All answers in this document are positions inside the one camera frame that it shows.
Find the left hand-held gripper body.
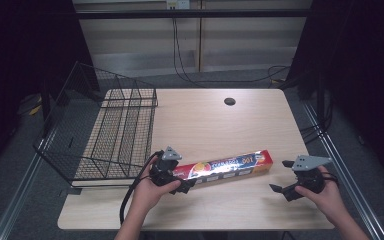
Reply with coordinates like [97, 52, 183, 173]
[148, 145, 183, 187]

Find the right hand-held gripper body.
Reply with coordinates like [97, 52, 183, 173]
[292, 154, 334, 195]

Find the long red wrap box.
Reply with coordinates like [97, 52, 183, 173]
[173, 149, 275, 190]

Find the person's right hand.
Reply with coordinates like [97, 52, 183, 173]
[294, 165, 347, 225]

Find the person's left hand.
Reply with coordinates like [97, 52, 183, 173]
[131, 165, 183, 215]

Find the black curtain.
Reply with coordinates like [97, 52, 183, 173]
[284, 0, 384, 189]
[0, 0, 100, 178]

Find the black horizontal bar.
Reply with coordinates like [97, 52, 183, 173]
[75, 8, 312, 20]

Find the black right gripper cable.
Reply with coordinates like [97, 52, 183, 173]
[322, 172, 341, 188]

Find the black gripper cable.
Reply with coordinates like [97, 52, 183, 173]
[322, 172, 341, 188]
[119, 150, 165, 225]

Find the metal floor rail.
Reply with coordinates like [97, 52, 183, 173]
[0, 138, 53, 240]
[301, 101, 384, 240]

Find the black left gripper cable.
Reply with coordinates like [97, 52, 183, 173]
[119, 150, 165, 225]

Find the black cable bundle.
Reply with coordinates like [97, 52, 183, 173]
[298, 94, 336, 146]

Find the black wire basket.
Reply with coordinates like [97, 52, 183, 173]
[32, 61, 160, 188]

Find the black floor cable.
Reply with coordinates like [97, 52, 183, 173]
[171, 17, 293, 89]

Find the white wall socket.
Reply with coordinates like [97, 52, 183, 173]
[165, 0, 191, 11]

